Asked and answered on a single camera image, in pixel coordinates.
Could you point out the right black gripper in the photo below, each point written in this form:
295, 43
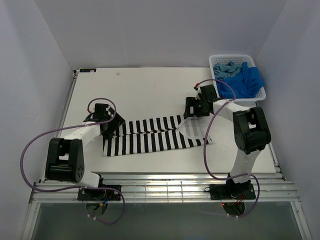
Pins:
191, 102

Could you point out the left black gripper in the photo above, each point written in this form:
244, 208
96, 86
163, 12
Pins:
117, 122

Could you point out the black white striped tank top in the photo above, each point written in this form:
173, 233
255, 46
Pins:
156, 135

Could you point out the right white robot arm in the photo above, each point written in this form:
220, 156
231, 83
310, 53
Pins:
251, 135

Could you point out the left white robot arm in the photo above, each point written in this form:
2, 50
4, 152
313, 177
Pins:
65, 158

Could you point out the light teal tank top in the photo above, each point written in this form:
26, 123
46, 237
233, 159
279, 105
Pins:
226, 70

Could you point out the blue tank top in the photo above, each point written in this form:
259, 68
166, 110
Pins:
244, 85

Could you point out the small label sticker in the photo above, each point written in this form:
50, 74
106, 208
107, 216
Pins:
87, 70

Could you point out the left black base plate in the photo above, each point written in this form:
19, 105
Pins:
100, 195

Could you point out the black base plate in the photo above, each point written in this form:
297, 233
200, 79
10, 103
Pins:
224, 192
100, 195

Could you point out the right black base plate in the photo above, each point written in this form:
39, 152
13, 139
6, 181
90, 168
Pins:
224, 192

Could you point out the aluminium frame rails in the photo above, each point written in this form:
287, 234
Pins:
167, 178

